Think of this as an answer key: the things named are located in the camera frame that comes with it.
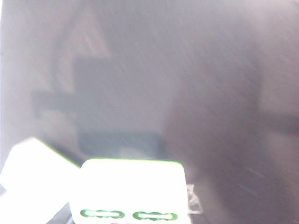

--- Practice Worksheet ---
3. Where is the five bamboo mahjong tile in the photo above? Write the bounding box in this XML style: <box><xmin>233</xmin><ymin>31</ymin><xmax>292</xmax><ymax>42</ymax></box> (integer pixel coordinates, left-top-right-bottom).
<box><xmin>0</xmin><ymin>137</ymin><xmax>81</xmax><ymax>210</ymax></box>
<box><xmin>69</xmin><ymin>158</ymin><xmax>189</xmax><ymax>224</ymax></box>

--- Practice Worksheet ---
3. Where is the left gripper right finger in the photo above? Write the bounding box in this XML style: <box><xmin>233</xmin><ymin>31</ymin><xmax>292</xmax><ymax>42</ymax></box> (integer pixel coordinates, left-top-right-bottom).
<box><xmin>186</xmin><ymin>183</ymin><xmax>203</xmax><ymax>215</ymax></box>

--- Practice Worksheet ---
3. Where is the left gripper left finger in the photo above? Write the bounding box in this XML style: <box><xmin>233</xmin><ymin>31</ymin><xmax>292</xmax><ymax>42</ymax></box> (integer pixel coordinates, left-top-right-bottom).
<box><xmin>45</xmin><ymin>202</ymin><xmax>73</xmax><ymax>224</ymax></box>

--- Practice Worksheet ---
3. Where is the black UGREEN mouse mat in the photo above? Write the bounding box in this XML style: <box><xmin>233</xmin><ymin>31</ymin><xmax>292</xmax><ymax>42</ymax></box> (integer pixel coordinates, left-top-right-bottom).
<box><xmin>0</xmin><ymin>0</ymin><xmax>299</xmax><ymax>224</ymax></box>

